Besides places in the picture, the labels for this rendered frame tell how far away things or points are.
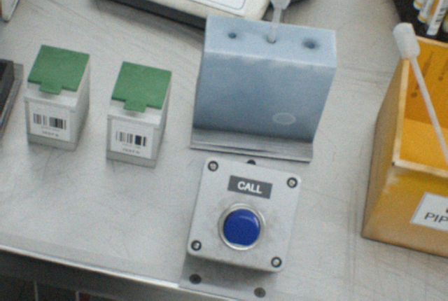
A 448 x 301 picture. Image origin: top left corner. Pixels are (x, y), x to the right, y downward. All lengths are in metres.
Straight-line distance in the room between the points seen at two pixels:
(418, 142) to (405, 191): 0.12
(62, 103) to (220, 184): 0.14
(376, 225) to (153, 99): 0.19
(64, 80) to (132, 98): 0.05
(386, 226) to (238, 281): 0.12
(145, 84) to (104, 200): 0.09
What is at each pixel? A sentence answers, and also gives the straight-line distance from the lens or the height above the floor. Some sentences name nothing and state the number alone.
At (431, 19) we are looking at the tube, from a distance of 0.84.
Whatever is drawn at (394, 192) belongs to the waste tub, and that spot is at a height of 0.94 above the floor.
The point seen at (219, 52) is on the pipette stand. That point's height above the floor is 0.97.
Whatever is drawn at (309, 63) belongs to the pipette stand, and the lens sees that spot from 0.68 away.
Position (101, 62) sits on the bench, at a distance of 0.79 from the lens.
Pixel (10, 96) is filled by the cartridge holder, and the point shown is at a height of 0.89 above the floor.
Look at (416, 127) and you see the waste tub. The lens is 0.79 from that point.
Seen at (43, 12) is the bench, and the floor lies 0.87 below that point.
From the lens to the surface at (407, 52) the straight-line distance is 0.70.
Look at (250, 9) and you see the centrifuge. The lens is 0.80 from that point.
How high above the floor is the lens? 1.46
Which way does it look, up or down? 50 degrees down
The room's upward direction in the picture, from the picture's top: 11 degrees clockwise
